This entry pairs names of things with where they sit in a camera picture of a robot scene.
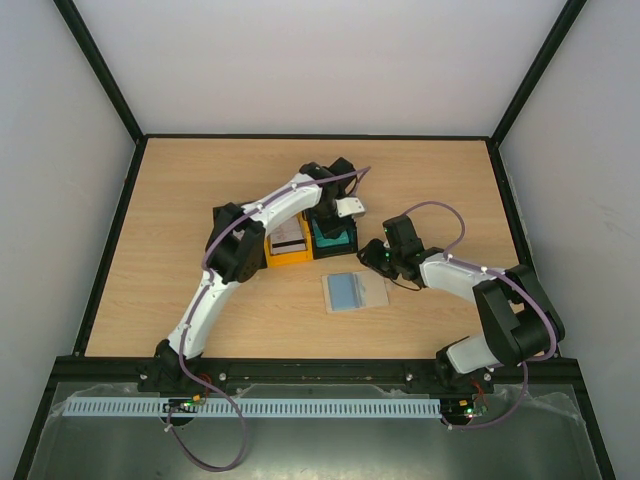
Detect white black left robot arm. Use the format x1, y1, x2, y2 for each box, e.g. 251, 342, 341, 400
139, 157, 369, 392

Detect black enclosure frame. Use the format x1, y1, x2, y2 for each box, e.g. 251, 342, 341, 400
14, 1, 615, 479

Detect white pink card stack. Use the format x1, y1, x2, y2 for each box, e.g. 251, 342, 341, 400
269, 217, 306, 255

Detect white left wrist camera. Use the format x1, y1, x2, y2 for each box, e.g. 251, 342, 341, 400
335, 196, 366, 218

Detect beige card holder wallet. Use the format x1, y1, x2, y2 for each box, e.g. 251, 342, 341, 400
322, 270, 389, 313

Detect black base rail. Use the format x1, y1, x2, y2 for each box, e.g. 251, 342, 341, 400
49, 354, 581, 396

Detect black bin right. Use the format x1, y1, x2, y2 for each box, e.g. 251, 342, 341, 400
302, 201, 358, 260

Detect yellow bin middle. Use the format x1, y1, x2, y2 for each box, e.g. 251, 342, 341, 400
264, 213, 313, 268

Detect grey slotted cable duct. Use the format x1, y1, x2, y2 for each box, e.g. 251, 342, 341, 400
62, 397, 441, 419

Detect green card stack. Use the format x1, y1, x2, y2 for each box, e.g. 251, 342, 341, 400
316, 231, 350, 249

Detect black bin left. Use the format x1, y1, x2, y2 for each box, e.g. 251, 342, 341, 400
212, 202, 246, 238

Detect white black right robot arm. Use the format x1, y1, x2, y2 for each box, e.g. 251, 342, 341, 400
357, 239, 566, 392

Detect black bin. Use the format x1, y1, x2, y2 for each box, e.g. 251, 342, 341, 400
212, 202, 246, 238
302, 201, 358, 260

